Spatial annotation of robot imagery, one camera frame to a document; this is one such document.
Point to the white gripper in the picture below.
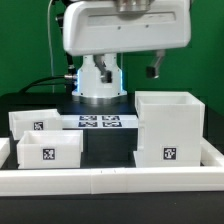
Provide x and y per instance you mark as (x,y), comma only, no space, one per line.
(97,27)

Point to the white drawer cabinet box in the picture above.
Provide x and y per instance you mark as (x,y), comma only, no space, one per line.
(170,128)

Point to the white drawer front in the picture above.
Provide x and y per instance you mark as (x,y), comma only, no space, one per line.
(50,149)

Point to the white drawer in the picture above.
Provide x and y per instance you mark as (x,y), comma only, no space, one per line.
(50,149)
(33,120)

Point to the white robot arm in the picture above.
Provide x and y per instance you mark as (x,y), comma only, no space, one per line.
(88,85)

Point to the white drawer rear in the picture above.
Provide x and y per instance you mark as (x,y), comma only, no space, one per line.
(33,120)

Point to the white tag marker sheet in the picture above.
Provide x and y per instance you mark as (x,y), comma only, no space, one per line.
(99,121)

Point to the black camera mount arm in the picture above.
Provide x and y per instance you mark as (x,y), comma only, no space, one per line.
(71,68)

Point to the white obstacle fence frame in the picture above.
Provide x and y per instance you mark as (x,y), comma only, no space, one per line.
(207,177)

